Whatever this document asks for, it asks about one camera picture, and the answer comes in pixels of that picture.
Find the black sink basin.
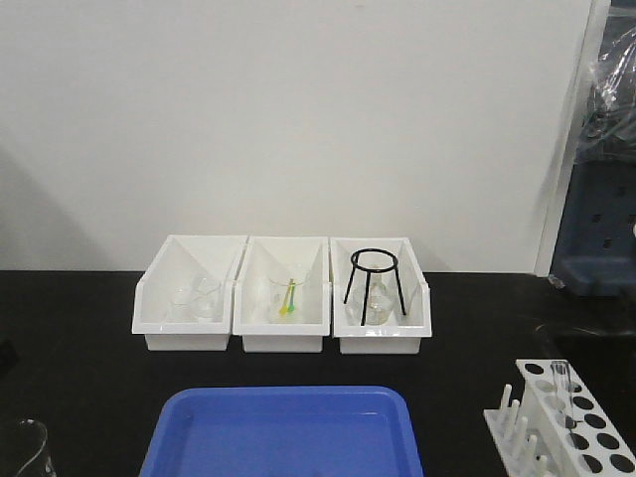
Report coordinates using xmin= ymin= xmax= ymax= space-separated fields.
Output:
xmin=534 ymin=323 xmax=635 ymax=369

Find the small glass beakers left bin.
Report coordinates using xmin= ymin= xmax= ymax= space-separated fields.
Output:
xmin=168 ymin=275 xmax=221 ymax=323

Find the green plastic spatula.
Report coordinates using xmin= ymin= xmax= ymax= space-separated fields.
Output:
xmin=287 ymin=279 xmax=297 ymax=313

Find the glass beaker in middle bin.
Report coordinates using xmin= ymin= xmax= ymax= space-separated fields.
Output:
xmin=267 ymin=274 xmax=306 ymax=324

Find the middle white storage bin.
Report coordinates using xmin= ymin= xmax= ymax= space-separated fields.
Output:
xmin=233 ymin=236 xmax=331 ymax=353

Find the yellow plastic spatula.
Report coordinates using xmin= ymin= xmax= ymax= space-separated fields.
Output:
xmin=278 ymin=279 xmax=292 ymax=316

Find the white storage bin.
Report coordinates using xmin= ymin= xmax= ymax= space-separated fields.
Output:
xmin=233 ymin=236 xmax=331 ymax=353
xmin=329 ymin=238 xmax=432 ymax=354
xmin=131 ymin=235 xmax=247 ymax=351

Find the clear glass test tube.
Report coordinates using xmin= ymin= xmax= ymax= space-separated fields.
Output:
xmin=551 ymin=360 xmax=576 ymax=430

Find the blue plastic tray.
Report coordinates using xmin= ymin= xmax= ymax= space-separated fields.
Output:
xmin=140 ymin=386 xmax=424 ymax=476

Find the glass conical flask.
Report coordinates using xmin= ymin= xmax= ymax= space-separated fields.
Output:
xmin=344 ymin=271 xmax=396 ymax=326

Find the plastic bag of tubes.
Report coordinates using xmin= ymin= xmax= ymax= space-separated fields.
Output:
xmin=575 ymin=28 xmax=635 ymax=164

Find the white test tube rack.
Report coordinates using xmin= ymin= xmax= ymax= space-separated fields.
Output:
xmin=483 ymin=359 xmax=635 ymax=476

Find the right white storage bin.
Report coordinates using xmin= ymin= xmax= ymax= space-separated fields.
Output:
xmin=329 ymin=238 xmax=432 ymax=354

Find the grey pegboard drying rack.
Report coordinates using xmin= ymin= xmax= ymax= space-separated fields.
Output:
xmin=550 ymin=161 xmax=635 ymax=297

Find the left white storage bin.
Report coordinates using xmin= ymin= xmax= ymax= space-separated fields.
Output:
xmin=131 ymin=235 xmax=247 ymax=351

